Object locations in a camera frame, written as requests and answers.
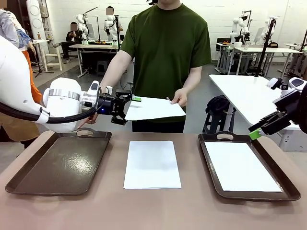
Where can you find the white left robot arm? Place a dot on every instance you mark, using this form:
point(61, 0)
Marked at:
point(62, 105)

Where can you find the tall white air conditioner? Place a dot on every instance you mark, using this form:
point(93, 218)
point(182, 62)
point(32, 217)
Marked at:
point(36, 21)

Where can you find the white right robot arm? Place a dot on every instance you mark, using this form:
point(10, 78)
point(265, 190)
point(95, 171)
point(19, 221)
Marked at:
point(298, 83)

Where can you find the left gripper black green finger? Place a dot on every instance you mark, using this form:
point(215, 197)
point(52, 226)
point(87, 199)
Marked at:
point(126, 95)
point(119, 119)

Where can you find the person's right forearm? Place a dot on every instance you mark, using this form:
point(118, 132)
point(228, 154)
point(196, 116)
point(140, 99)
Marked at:
point(115, 69)

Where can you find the background work table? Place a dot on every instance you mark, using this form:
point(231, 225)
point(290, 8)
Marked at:
point(96, 46)

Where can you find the person in orange trousers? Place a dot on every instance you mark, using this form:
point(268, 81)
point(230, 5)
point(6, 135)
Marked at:
point(33, 79)

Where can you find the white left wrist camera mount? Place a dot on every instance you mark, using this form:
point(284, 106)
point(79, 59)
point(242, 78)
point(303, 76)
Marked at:
point(94, 86)

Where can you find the grey plastic stool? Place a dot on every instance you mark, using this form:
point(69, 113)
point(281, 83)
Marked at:
point(102, 67)

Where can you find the white A4 paper sheet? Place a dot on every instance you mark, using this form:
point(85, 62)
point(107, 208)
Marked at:
point(156, 109)
point(239, 165)

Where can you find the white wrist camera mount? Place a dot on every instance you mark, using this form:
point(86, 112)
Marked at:
point(272, 82)
point(94, 86)

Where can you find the person's right hand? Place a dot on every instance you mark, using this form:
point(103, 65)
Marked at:
point(90, 121)

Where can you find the black tripod stand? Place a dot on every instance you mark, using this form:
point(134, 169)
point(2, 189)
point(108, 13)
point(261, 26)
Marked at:
point(265, 48)

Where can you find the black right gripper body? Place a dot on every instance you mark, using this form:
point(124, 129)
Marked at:
point(289, 106)

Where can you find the person's left forearm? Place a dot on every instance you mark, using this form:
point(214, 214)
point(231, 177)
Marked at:
point(192, 79)

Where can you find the person's left hand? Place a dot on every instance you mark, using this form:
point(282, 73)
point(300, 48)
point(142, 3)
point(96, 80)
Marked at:
point(180, 97)

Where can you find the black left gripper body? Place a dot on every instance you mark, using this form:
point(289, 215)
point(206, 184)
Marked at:
point(110, 106)

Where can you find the brown plastic serving tray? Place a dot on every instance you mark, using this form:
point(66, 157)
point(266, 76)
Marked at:
point(211, 165)
point(60, 163)

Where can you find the person in striped shirt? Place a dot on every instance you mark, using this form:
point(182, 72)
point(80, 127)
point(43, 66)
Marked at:
point(7, 28)

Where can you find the person in green t-shirt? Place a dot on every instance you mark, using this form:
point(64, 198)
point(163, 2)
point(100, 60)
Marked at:
point(168, 60)

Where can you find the seated person in black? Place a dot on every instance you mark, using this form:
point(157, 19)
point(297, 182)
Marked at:
point(72, 40)

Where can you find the right gripper black green finger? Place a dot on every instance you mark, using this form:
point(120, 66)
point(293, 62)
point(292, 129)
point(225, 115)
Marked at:
point(273, 117)
point(271, 128)

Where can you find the large white table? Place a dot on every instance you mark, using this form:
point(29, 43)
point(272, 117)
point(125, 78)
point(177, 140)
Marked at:
point(244, 95)

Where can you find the long white background desk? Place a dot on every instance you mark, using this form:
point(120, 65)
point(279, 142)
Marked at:
point(263, 49)

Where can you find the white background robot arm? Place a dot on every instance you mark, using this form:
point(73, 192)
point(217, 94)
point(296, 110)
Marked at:
point(82, 22)
point(236, 26)
point(110, 26)
point(266, 26)

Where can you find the brown cardboard box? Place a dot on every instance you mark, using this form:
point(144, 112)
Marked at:
point(14, 129)

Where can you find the white A4 paper stack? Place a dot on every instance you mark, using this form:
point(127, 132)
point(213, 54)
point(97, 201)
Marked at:
point(152, 165)

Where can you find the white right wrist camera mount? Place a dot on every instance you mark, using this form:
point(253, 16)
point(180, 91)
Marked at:
point(272, 82)

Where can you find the black stool with bag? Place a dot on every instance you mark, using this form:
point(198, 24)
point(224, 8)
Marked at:
point(213, 105)

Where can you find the standing person behind robot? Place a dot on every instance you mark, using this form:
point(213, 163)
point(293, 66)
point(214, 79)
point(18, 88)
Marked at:
point(118, 24)

